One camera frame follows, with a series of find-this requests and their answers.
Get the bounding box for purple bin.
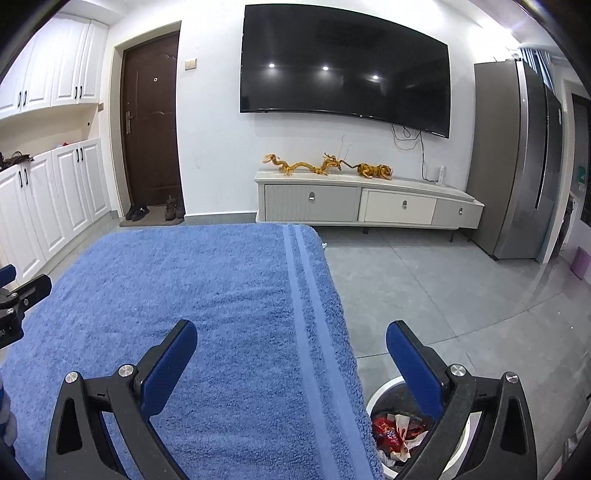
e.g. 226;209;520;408
574;246;591;280

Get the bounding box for long golden dragon figurine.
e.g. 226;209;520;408
262;152;320;177

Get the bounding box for blue towel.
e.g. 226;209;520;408
0;223;386;480

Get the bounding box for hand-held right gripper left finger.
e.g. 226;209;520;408
44;319;199;480

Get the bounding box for white wall cupboard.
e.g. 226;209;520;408
0;11;110;122

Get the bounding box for white television cabinet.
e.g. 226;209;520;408
255;168;485;241

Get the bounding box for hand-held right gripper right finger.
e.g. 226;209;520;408
386;320;539;480

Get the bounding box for white rimmed trash bin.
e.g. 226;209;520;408
365;375;486;480

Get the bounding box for television cable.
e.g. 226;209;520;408
392;123;440;184

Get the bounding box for clear wrapper with red print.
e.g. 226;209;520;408
392;413;426;446

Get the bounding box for pair of brown shoes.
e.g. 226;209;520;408
163;194;187;220

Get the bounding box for white tissue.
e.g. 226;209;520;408
378;443;413;472

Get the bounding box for golden tiger figurine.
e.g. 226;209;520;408
355;163;396;182

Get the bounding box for grey steel refrigerator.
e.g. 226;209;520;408
465;57;566;264

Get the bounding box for dark brown door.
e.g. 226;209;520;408
120;31;182;220

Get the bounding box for brown door mat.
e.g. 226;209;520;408
119;212;186;229

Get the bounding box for short golden dragon figurine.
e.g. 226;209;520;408
316;151;348;177

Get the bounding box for dark bags on shelf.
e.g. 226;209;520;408
0;151;36;172

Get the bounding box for red snack bag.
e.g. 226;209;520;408
371;414;405;454

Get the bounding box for blue striped curtain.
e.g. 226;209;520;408
518;45;556;89

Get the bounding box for white floor cupboard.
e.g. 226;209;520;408
0;137;113;283

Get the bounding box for black wall television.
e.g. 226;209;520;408
239;4;451;139

